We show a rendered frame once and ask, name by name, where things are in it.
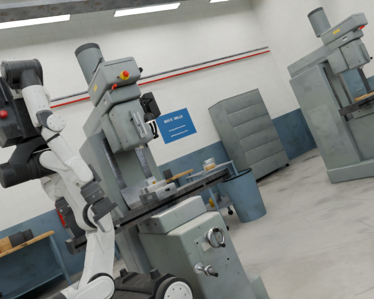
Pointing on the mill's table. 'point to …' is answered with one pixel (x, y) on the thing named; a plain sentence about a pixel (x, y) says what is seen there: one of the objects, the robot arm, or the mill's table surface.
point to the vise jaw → (155, 186)
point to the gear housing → (118, 97)
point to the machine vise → (157, 194)
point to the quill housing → (121, 131)
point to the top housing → (100, 87)
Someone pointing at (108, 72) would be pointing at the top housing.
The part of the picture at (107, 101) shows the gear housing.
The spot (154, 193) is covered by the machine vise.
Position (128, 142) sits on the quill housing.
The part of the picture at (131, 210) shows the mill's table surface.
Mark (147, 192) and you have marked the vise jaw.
